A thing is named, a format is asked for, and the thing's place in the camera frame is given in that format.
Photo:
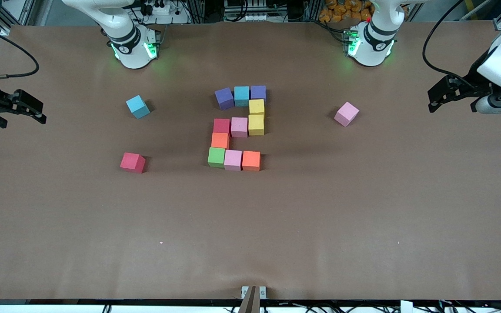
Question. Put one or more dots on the dusky pink foam cube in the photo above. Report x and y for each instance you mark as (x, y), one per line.
(346, 114)

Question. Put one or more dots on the purple foam cube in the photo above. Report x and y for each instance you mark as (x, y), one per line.
(258, 92)
(224, 98)

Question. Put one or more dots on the yellow foam cube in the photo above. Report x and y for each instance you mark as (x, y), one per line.
(257, 106)
(256, 124)

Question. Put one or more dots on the red foam cube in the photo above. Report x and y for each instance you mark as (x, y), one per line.
(222, 125)
(131, 161)

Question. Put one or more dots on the orange foam cube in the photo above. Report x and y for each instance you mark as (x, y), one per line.
(251, 160)
(220, 140)

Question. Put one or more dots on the green foam cube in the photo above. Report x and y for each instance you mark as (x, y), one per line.
(216, 157)

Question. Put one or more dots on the blue foam cube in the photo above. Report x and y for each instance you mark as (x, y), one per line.
(136, 105)
(242, 95)

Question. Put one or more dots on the notched pink foam cube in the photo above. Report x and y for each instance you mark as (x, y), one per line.
(239, 127)

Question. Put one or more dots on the light pink foam cube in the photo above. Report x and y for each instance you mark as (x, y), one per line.
(233, 159)

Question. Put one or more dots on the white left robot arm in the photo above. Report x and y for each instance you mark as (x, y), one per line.
(374, 43)

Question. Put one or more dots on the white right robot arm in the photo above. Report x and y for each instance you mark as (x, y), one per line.
(133, 48)

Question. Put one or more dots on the bag of orange items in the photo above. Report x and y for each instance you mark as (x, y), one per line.
(342, 8)

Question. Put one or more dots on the white power strip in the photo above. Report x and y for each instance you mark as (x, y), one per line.
(168, 19)

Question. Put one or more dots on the white electrical box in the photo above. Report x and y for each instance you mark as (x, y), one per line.
(257, 16)

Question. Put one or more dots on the table cover sheet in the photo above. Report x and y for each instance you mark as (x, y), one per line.
(250, 243)

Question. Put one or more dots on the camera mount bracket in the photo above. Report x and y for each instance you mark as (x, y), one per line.
(250, 304)

